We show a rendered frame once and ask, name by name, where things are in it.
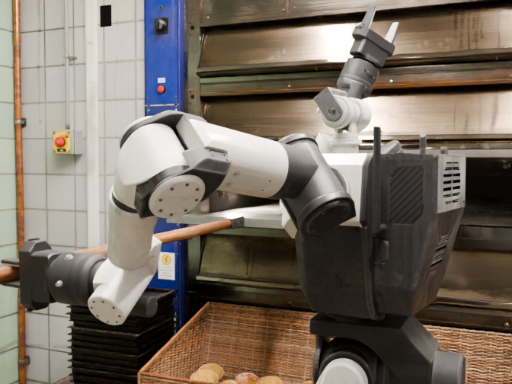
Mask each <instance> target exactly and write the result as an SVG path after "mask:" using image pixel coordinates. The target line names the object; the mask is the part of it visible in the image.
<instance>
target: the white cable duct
mask: <svg viewBox="0 0 512 384"><path fill-rule="evenodd" d="M85 63H86V133H87V201H88V248H93V247H97V246H100V241H99V164H98V13H97V0H85Z"/></svg>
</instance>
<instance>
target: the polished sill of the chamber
mask: <svg viewBox="0 0 512 384"><path fill-rule="evenodd" d="M456 238H470V239H486V240H501V241H512V226H480V225H463V224H459V229H458V232H457V235H456Z"/></svg>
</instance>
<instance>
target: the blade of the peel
mask: <svg viewBox="0 0 512 384"><path fill-rule="evenodd" d="M230 216H244V226H243V227H258V228H272V229H284V227H283V226H282V216H276V215H258V214H240V213H195V214H184V215H182V216H178V217H175V218H166V222H170V223H185V224H200V225H201V224H204V223H208V222H215V221H219V220H222V219H223V218H227V217H230Z"/></svg>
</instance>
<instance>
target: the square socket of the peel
mask: <svg viewBox="0 0 512 384"><path fill-rule="evenodd" d="M223 219H229V220H230V221H231V223H232V225H231V227H230V228H229V229H236V228H239V227H242V226H244V216H230V217H227V218H223Z"/></svg>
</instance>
